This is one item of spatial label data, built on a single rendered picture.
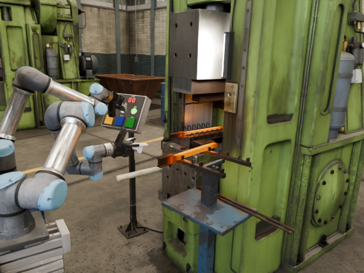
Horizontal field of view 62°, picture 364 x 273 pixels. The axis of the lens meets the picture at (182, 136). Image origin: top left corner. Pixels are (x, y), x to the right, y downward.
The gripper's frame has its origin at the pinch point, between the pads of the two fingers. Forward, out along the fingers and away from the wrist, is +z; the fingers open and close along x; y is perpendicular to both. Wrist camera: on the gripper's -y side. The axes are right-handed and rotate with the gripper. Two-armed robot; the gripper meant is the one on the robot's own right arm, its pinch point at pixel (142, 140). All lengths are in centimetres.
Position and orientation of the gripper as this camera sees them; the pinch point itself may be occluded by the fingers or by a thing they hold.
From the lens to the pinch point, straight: 184.9
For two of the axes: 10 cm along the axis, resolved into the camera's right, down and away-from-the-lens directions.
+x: 6.0, 2.3, -7.7
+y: -0.3, 9.6, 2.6
